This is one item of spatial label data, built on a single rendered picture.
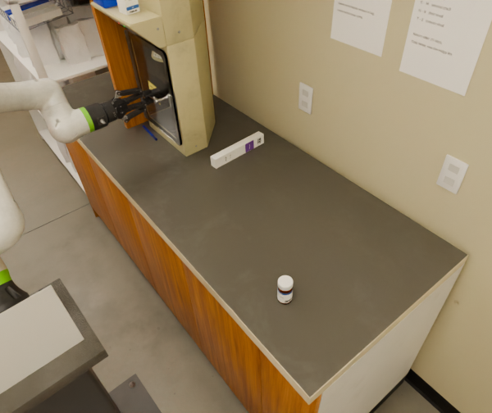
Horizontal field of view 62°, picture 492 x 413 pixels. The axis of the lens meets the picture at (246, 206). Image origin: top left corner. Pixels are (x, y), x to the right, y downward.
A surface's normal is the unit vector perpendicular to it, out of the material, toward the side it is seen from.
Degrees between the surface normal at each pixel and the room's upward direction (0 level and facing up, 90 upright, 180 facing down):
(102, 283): 0
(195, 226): 0
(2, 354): 90
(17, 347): 90
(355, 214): 0
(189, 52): 90
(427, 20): 90
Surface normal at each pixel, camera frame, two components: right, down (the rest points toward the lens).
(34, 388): -0.04, -0.73
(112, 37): 0.62, 0.52
